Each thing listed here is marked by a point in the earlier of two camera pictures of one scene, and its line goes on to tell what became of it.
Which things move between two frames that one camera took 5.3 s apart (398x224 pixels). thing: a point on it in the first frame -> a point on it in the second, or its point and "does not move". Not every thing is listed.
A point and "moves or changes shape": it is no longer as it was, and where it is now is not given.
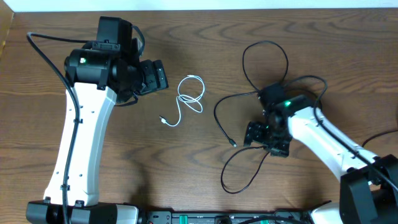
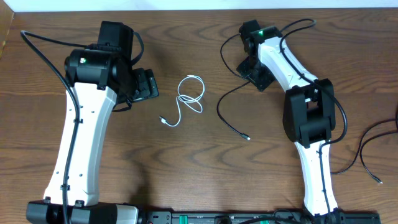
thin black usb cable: x=262 y=42 moves or changes shape
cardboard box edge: x=7 y=15 does not move
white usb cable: x=180 y=96 does not move
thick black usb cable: x=237 y=150 -> x=396 y=119
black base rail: x=229 y=217 does not move
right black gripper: x=254 y=134 -> x=262 y=82
